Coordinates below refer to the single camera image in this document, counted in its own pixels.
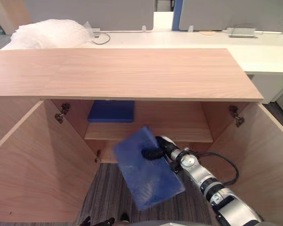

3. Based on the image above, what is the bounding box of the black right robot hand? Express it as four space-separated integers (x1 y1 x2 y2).
141 135 177 160

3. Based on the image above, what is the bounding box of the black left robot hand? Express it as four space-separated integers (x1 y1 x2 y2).
79 216 115 226

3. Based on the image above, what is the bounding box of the blue folder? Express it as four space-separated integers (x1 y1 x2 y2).
111 124 186 211

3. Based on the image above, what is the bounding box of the wooden cabinet shelf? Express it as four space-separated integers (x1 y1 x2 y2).
84 122 214 143

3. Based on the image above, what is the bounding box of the wooden office cabinet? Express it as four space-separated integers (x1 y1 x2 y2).
0 48 283 224

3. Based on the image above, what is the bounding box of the wooden cabinet door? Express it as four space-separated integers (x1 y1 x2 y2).
203 102 283 226
0 99 102 223

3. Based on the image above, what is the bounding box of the blue box file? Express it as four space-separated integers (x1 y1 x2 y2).
87 100 135 123

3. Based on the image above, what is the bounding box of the grey robot torso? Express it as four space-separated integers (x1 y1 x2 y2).
129 220 217 226

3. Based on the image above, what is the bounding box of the silver desk power box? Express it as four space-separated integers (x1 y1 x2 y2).
226 27 259 39

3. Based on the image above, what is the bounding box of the grey desk partition panel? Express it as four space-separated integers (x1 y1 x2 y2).
24 0 154 31
179 0 283 32

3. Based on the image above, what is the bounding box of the white bubble wrap bundle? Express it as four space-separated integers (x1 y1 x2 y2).
10 18 95 49

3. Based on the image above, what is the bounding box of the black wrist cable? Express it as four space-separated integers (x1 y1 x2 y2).
194 151 240 186

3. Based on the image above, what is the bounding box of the grey desk cable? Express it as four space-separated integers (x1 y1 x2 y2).
92 32 111 45

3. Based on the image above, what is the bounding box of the blue partition post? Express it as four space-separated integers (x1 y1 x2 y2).
171 0 184 31

